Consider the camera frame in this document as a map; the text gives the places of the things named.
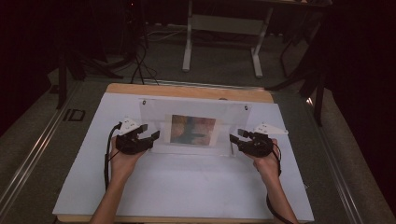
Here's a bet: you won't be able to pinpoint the wooden table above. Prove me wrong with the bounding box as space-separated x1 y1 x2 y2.
55 82 316 224

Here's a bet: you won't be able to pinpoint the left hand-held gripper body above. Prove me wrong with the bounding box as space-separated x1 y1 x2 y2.
115 117 154 156

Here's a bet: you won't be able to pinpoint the person's right hand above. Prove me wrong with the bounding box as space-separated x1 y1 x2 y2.
247 138 281 180

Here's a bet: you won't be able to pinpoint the black metal stand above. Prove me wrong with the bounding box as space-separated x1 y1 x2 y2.
264 8 332 128

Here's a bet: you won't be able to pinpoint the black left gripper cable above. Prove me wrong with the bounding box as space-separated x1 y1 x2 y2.
104 121 123 191

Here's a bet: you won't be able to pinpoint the white metal desk frame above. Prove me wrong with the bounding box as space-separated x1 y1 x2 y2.
181 0 331 79

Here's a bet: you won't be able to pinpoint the colourful printed picture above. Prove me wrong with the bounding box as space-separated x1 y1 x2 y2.
163 113 222 147

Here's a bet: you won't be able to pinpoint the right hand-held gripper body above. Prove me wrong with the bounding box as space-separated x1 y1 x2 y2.
240 121 290 159

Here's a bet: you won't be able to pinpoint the person's left hand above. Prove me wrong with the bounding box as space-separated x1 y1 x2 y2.
109 135 148 185

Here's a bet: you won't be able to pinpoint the white table cover sheet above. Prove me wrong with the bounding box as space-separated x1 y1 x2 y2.
51 91 316 222

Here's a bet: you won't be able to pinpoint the black floor cables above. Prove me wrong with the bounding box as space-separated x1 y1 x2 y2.
130 36 161 86

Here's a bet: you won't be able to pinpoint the metal floor rail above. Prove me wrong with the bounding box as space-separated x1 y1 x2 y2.
306 97 367 224
0 81 82 216

